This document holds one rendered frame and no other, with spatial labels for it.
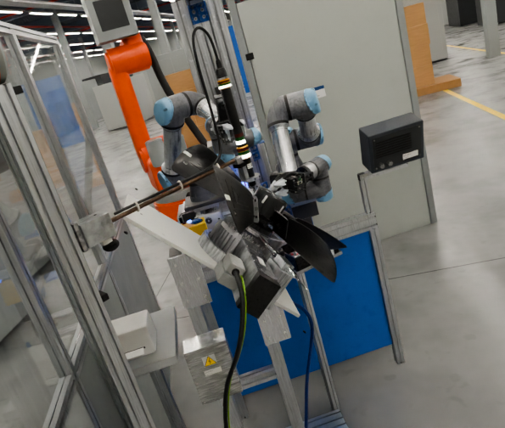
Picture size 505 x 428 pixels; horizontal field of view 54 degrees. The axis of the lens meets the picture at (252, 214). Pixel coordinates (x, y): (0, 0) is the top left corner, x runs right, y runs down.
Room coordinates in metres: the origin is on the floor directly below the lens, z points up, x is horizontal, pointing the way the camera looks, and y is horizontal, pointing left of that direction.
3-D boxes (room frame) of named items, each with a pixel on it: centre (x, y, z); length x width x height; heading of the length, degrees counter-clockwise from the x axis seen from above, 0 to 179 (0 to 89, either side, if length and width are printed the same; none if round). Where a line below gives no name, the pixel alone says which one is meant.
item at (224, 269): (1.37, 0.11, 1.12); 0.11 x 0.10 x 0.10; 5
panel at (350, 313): (2.11, -0.10, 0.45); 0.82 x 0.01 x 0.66; 95
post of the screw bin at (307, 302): (1.93, -0.13, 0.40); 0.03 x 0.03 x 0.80; 20
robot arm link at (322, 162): (2.03, -0.33, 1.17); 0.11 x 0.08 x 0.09; 132
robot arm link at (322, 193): (2.03, -0.31, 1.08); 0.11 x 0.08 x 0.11; 82
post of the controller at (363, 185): (2.14, -0.53, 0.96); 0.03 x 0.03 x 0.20; 5
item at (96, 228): (1.34, 0.45, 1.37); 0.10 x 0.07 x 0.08; 130
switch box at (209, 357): (1.49, 0.28, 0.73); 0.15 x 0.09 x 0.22; 95
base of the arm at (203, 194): (2.58, 0.22, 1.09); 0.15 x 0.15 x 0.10
